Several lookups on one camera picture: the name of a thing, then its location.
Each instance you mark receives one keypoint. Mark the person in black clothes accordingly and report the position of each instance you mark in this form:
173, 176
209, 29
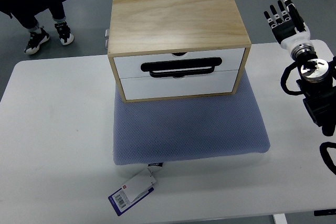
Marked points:
25, 12

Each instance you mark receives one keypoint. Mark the white and blue paper tag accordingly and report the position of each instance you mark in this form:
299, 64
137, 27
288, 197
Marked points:
132, 191

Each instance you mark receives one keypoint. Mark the metal bracket at table edge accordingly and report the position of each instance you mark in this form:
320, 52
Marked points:
106, 35

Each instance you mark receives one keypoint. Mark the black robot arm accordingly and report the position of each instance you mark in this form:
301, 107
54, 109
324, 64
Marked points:
315, 83

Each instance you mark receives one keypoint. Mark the white bottom drawer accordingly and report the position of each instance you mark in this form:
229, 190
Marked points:
149, 87

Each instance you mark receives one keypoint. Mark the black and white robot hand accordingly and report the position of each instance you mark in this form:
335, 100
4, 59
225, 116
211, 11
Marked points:
287, 26

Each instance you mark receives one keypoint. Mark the white table leg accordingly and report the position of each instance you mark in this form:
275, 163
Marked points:
279, 219

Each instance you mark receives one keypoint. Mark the white drawer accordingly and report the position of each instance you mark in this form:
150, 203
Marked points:
130, 66
149, 87

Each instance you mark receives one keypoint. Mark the blue mesh cushion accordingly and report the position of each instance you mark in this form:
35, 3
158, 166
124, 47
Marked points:
185, 129

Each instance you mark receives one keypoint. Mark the black drawer handle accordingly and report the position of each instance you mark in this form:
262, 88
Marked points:
181, 68

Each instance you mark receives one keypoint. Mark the black table control panel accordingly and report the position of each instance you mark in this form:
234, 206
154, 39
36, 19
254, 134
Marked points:
325, 212

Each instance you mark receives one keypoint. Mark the wooden drawer cabinet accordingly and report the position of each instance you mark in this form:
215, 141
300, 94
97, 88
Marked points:
152, 27

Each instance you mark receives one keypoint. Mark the white top drawer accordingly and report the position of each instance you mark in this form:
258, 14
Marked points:
130, 66

